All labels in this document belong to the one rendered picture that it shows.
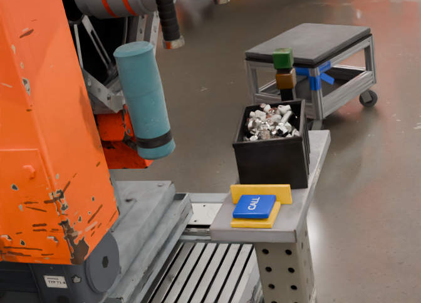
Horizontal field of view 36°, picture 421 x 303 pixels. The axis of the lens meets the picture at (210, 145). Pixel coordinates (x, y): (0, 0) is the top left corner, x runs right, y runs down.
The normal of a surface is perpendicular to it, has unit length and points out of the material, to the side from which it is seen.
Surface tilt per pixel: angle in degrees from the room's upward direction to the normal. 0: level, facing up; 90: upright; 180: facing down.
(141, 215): 0
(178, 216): 90
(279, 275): 90
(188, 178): 0
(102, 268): 90
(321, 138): 0
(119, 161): 90
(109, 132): 80
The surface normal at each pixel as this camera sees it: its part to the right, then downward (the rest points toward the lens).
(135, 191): -0.18, -0.89
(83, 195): 0.94, -0.03
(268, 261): -0.30, 0.45
